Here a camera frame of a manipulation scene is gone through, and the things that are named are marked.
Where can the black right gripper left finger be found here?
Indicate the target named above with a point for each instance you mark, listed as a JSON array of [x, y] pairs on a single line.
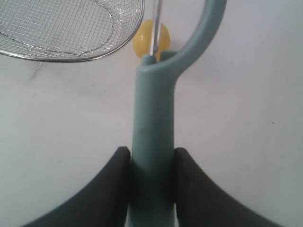
[[103, 202]]

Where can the teal handled vegetable peeler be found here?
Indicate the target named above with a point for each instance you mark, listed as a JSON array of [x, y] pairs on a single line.
[[151, 203]]

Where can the metal wire mesh basket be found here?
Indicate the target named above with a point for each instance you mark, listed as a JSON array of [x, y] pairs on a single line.
[[67, 30]]

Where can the yellow lemon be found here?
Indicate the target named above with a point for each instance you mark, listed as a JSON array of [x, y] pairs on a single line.
[[143, 38]]

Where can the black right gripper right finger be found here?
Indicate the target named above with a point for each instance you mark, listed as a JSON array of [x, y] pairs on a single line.
[[200, 202]]

